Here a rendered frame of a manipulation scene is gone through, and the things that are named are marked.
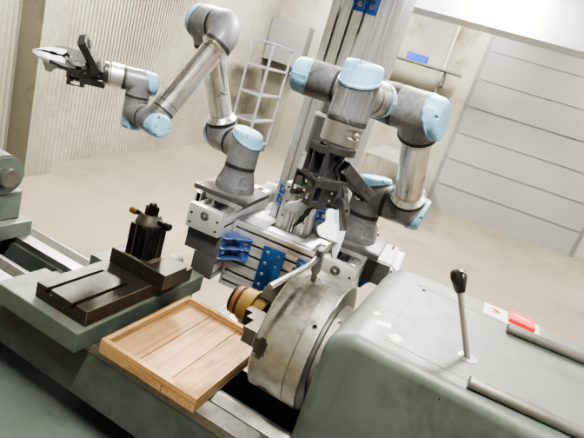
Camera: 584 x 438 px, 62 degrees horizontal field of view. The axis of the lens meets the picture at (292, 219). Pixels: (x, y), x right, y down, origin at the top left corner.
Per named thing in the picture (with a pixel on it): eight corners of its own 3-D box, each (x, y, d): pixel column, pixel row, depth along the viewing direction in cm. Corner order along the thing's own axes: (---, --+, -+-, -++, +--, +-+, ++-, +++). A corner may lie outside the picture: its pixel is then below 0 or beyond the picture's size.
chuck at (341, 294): (337, 358, 135) (368, 265, 120) (282, 437, 109) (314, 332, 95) (326, 352, 136) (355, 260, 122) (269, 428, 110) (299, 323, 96)
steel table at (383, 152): (402, 198, 850) (421, 151, 824) (389, 217, 694) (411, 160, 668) (368, 185, 865) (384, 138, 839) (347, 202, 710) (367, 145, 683)
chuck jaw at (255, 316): (291, 323, 115) (269, 340, 104) (285, 341, 116) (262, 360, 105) (252, 303, 118) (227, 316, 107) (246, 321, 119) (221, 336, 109)
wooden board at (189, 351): (265, 350, 144) (268, 339, 143) (192, 413, 112) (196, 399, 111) (186, 305, 154) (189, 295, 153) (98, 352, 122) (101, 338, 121)
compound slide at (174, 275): (183, 282, 147) (187, 266, 145) (162, 291, 138) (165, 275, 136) (132, 254, 154) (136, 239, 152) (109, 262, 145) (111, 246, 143)
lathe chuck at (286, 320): (326, 352, 136) (355, 260, 122) (269, 428, 110) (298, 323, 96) (298, 337, 139) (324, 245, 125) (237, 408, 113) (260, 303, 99)
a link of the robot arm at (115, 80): (123, 76, 150) (124, 58, 154) (108, 72, 148) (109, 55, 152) (119, 93, 155) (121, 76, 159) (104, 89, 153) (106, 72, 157)
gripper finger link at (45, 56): (29, 70, 144) (63, 78, 148) (30, 55, 140) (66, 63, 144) (31, 63, 146) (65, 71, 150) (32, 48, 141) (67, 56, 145)
